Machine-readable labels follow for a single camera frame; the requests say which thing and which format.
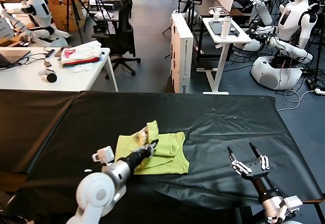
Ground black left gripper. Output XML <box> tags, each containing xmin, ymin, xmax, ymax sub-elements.
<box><xmin>127</xmin><ymin>139</ymin><xmax>160</xmax><ymax>170</ymax></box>

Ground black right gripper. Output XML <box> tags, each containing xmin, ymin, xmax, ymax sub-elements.
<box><xmin>227</xmin><ymin>142</ymin><xmax>276</xmax><ymax>200</ymax></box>

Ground yellow-green t-shirt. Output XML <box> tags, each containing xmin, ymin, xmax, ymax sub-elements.
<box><xmin>114</xmin><ymin>119</ymin><xmax>190</xmax><ymax>176</ymax></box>

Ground stack of folded clothes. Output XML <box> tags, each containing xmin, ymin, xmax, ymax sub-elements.
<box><xmin>60</xmin><ymin>40</ymin><xmax>104</xmax><ymax>69</ymax></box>

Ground black vinyl table cover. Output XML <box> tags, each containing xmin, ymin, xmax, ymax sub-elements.
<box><xmin>5</xmin><ymin>91</ymin><xmax>325</xmax><ymax>224</ymax></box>
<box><xmin>0</xmin><ymin>89</ymin><xmax>84</xmax><ymax>174</ymax></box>

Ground clear plastic bag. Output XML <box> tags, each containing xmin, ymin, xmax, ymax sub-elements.
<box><xmin>73</xmin><ymin>63</ymin><xmax>91</xmax><ymax>73</ymax></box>

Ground tall white cardboard box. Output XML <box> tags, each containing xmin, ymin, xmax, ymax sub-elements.
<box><xmin>170</xmin><ymin>13</ymin><xmax>194</xmax><ymax>94</ymax></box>

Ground white standing desk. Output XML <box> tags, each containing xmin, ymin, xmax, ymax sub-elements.
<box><xmin>197</xmin><ymin>17</ymin><xmax>252</xmax><ymax>95</ymax></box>

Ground black office chair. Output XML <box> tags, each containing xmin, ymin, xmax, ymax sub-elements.
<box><xmin>91</xmin><ymin>0</ymin><xmax>142</xmax><ymax>80</ymax></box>

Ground dark tablet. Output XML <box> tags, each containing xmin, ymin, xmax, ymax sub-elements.
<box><xmin>208</xmin><ymin>20</ymin><xmax>240</xmax><ymax>36</ymax></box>

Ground black stand pole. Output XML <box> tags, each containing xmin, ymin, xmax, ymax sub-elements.
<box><xmin>313</xmin><ymin>5</ymin><xmax>325</xmax><ymax>85</ymax></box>

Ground white insulated bottle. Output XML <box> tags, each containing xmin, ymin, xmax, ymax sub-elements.
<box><xmin>220</xmin><ymin>16</ymin><xmax>233</xmax><ymax>40</ymax></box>

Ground white office desk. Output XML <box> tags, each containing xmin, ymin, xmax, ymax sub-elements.
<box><xmin>0</xmin><ymin>46</ymin><xmax>119</xmax><ymax>92</ymax></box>

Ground white humanoid robot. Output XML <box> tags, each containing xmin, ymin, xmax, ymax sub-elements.
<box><xmin>250</xmin><ymin>0</ymin><xmax>321</xmax><ymax>90</ymax></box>
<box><xmin>233</xmin><ymin>0</ymin><xmax>291</xmax><ymax>52</ymax></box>
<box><xmin>0</xmin><ymin>0</ymin><xmax>71</xmax><ymax>47</ymax></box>

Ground white vr controllers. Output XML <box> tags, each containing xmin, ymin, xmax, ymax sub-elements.
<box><xmin>208</xmin><ymin>6</ymin><xmax>228</xmax><ymax>21</ymax></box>

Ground dark wooden table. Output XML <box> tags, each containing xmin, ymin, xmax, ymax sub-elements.
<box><xmin>198</xmin><ymin>2</ymin><xmax>252</xmax><ymax>18</ymax></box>

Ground brown cardboard box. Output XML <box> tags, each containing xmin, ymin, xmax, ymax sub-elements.
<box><xmin>47</xmin><ymin>0</ymin><xmax>87</xmax><ymax>34</ymax></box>

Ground grey laptop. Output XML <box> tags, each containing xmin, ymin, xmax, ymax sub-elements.
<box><xmin>0</xmin><ymin>50</ymin><xmax>31</xmax><ymax>69</ymax></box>

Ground white paper sign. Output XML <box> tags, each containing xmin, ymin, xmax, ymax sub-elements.
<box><xmin>0</xmin><ymin>17</ymin><xmax>16</xmax><ymax>40</ymax></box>

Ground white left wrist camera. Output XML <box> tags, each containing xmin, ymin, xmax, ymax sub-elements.
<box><xmin>91</xmin><ymin>146</ymin><xmax>115</xmax><ymax>165</ymax></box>

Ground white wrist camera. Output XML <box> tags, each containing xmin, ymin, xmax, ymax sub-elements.
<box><xmin>91</xmin><ymin>146</ymin><xmax>115</xmax><ymax>165</ymax></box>
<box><xmin>279</xmin><ymin>195</ymin><xmax>304</xmax><ymax>221</ymax></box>

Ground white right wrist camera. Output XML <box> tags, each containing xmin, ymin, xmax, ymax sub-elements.
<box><xmin>279</xmin><ymin>195</ymin><xmax>304</xmax><ymax>221</ymax></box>

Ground white floor cable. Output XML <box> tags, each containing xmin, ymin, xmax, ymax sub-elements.
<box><xmin>276</xmin><ymin>89</ymin><xmax>318</xmax><ymax>112</ymax></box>

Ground black camera tripod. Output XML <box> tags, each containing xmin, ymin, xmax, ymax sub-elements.
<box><xmin>59</xmin><ymin>0</ymin><xmax>99</xmax><ymax>44</ymax></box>
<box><xmin>83</xmin><ymin>0</ymin><xmax>115</xmax><ymax>36</ymax></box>

